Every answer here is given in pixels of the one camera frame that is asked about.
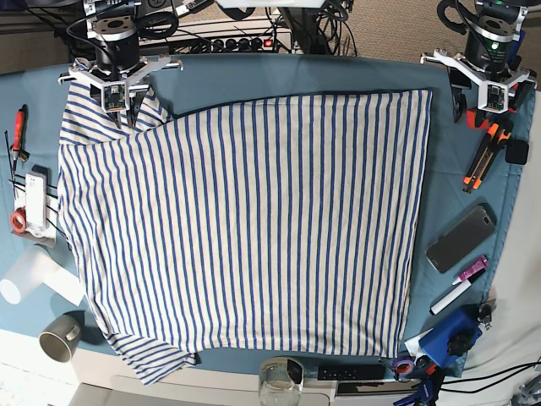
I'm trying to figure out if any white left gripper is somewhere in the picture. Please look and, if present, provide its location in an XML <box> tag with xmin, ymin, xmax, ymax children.
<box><xmin>420</xmin><ymin>49</ymin><xmax>538</xmax><ymax>123</ymax></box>

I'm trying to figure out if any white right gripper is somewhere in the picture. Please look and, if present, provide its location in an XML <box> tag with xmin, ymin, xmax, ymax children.
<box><xmin>57</xmin><ymin>57</ymin><xmax>183</xmax><ymax>129</ymax></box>

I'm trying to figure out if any blue white striped T-shirt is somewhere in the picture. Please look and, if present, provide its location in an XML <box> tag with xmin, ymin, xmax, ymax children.
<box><xmin>57</xmin><ymin>83</ymin><xmax>433</xmax><ymax>385</ymax></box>

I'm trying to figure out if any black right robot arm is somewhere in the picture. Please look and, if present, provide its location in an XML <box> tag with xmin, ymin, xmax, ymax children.
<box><xmin>58</xmin><ymin>1</ymin><xmax>183</xmax><ymax>129</ymax></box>

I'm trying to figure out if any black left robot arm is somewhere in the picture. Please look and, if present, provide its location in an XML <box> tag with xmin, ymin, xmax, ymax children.
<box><xmin>107</xmin><ymin>1</ymin><xmax>537</xmax><ymax>129</ymax></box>

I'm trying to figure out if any orange black utility knife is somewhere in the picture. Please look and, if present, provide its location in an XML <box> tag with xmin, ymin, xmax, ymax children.
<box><xmin>462</xmin><ymin>118</ymin><xmax>514</xmax><ymax>194</ymax></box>

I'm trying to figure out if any black square box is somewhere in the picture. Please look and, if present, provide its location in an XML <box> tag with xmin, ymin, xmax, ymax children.
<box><xmin>505</xmin><ymin>138</ymin><xmax>529</xmax><ymax>166</ymax></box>

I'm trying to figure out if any smartphone in clear case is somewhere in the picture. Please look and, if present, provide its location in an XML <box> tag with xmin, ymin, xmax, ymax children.
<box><xmin>425</xmin><ymin>205</ymin><xmax>495</xmax><ymax>273</ymax></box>

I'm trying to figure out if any black power strip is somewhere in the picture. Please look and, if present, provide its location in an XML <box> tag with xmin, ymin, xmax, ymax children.
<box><xmin>168</xmin><ymin>37</ymin><xmax>278</xmax><ymax>54</ymax></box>

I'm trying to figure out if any white plastic screw box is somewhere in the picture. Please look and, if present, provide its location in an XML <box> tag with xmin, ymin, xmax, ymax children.
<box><xmin>25</xmin><ymin>171</ymin><xmax>47</xmax><ymax>238</ymax></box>

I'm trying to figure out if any red tape roll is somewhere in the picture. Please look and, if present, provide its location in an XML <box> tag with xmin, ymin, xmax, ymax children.
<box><xmin>9</xmin><ymin>207</ymin><xmax>27</xmax><ymax>233</ymax></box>

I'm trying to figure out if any pink marker pen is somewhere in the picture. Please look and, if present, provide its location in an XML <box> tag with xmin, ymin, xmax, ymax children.
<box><xmin>452</xmin><ymin>255</ymin><xmax>488</xmax><ymax>286</ymax></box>

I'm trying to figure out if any translucent white plastic cup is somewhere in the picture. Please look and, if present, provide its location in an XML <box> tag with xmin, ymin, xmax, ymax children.
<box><xmin>1</xmin><ymin>245</ymin><xmax>60</xmax><ymax>305</ymax></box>

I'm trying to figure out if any white board marker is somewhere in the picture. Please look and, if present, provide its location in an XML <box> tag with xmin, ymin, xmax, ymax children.
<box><xmin>429</xmin><ymin>270</ymin><xmax>485</xmax><ymax>315</ymax></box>

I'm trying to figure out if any grey metal mug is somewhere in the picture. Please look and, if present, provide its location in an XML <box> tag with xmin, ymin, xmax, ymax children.
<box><xmin>38</xmin><ymin>315</ymin><xmax>83</xmax><ymax>363</ymax></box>

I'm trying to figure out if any blue clamp tool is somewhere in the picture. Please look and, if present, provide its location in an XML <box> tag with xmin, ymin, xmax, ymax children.
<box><xmin>419</xmin><ymin>305</ymin><xmax>483</xmax><ymax>369</ymax></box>

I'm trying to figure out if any purple tape roll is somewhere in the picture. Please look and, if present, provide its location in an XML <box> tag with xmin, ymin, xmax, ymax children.
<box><xmin>392</xmin><ymin>357</ymin><xmax>415</xmax><ymax>377</ymax></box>

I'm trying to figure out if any black remote control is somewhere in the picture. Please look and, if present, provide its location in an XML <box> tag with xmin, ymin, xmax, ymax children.
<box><xmin>317</xmin><ymin>365</ymin><xmax>386</xmax><ymax>381</ymax></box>

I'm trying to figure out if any clear glass jar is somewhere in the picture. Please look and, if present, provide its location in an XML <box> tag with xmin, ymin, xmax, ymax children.
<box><xmin>259</xmin><ymin>357</ymin><xmax>304</xmax><ymax>406</ymax></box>

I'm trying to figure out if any red handled screwdriver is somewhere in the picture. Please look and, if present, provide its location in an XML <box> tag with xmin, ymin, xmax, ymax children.
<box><xmin>12</xmin><ymin>104</ymin><xmax>28</xmax><ymax>167</ymax></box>

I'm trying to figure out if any black cable tie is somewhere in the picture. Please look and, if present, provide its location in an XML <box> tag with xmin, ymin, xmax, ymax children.
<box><xmin>4</xmin><ymin>130</ymin><xmax>15</xmax><ymax>193</ymax></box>

